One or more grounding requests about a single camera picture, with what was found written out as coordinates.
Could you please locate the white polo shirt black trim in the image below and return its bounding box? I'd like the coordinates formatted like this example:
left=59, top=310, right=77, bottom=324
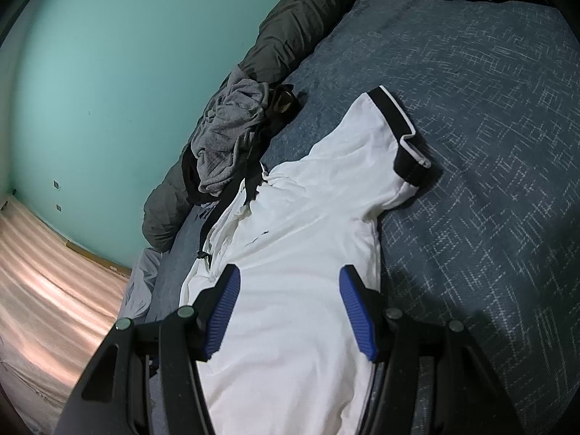
left=180, top=87, right=432, bottom=434

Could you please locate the light grey pillow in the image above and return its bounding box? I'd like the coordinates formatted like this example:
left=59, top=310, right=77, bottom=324
left=117, top=248, right=162, bottom=320

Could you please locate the pink curtain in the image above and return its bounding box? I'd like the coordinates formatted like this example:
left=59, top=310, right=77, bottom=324
left=1, top=198, right=127, bottom=434

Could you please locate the grey crumpled garment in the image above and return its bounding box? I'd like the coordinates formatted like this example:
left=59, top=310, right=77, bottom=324
left=190, top=67, right=269, bottom=196

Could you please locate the black garment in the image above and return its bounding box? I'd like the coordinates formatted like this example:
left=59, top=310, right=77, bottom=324
left=181, top=84, right=302, bottom=204

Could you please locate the dark grey rolled duvet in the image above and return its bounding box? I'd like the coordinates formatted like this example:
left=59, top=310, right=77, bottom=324
left=142, top=0, right=357, bottom=252

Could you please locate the wooden window frame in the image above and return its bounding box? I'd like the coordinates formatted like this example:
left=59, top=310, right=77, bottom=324
left=65, top=241, right=132, bottom=277

